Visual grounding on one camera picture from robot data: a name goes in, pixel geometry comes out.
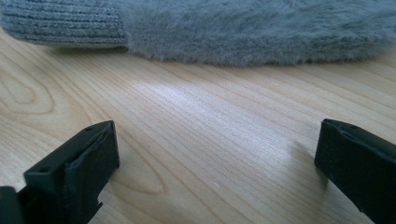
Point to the grey fluffy glove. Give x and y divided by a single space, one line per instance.
249 28

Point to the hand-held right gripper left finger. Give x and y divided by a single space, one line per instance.
77 168

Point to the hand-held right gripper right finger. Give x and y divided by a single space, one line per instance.
358 168

